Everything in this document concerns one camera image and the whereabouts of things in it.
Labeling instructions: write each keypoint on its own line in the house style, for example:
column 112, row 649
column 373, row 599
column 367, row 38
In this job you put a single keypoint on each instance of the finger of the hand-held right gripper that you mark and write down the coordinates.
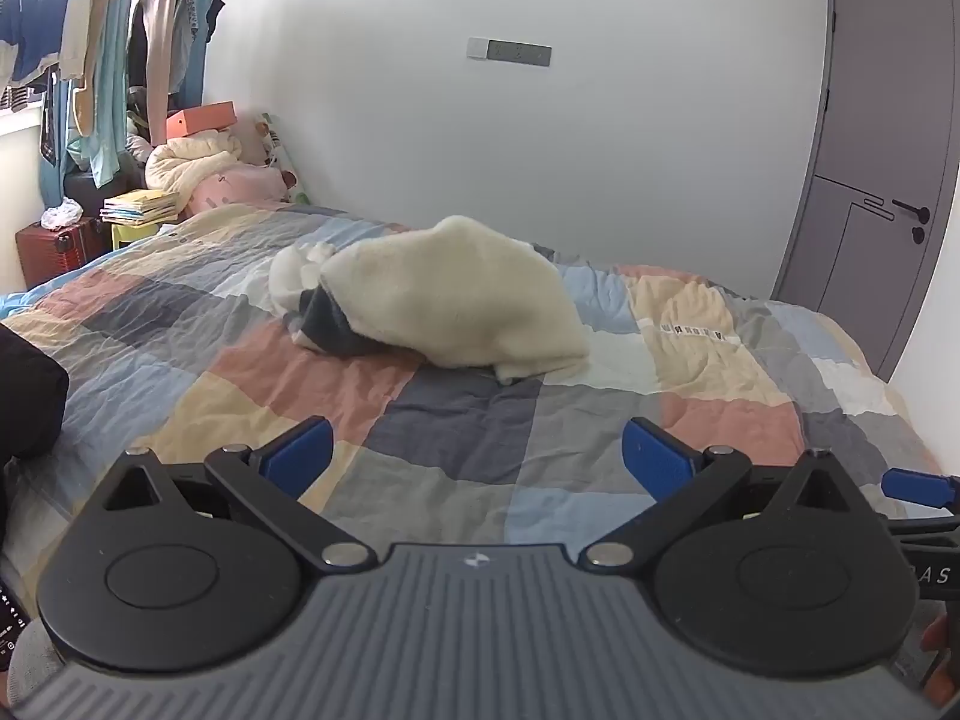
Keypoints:
column 919, row 486

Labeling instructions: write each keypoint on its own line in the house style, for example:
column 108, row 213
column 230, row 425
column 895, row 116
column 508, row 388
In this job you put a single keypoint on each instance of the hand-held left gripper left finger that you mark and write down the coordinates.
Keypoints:
column 300, row 454

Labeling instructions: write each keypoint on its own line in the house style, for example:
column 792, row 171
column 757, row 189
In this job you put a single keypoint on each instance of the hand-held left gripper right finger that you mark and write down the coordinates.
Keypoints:
column 656, row 457

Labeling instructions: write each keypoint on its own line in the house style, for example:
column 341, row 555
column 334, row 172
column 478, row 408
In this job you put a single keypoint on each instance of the cream sweater with blue stripes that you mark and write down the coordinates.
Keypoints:
column 442, row 300

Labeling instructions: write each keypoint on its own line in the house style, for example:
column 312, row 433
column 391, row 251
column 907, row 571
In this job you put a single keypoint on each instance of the row of hanging clothes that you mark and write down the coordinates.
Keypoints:
column 97, row 37

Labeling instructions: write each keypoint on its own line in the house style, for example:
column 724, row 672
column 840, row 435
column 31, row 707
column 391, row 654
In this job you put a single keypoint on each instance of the person's right hand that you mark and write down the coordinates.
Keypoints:
column 943, row 652

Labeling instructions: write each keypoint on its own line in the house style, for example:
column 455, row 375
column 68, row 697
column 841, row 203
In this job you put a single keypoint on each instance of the patchwork checked quilt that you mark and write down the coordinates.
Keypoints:
column 480, row 420

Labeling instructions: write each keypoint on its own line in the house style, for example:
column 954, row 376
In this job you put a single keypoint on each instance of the pink plush pillow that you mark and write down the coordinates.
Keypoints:
column 240, row 191

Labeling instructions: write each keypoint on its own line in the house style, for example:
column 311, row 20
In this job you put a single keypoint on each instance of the yellow stool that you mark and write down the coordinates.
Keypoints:
column 131, row 232

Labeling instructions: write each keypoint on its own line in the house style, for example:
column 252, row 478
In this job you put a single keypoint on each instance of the stack of books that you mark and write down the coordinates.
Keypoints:
column 141, row 206

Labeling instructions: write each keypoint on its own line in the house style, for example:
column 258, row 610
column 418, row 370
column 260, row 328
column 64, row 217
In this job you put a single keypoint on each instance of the cream blanket pile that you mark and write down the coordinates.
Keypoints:
column 191, row 161

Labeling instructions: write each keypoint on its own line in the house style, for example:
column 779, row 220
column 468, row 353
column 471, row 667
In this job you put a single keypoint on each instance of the red suitcase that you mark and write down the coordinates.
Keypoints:
column 56, row 251

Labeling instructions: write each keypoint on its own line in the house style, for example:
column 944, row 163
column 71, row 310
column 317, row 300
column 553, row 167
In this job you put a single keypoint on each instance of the grey door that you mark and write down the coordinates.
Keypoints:
column 877, row 157

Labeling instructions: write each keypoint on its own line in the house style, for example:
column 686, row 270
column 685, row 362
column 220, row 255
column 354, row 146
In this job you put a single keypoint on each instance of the white plastic bag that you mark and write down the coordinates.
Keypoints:
column 61, row 214

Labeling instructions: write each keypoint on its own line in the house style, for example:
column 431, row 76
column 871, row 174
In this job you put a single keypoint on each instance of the orange box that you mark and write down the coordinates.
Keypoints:
column 201, row 118

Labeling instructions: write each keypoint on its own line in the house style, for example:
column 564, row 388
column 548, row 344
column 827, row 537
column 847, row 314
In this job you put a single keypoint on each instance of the grey wall switch panel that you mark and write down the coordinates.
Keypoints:
column 510, row 50

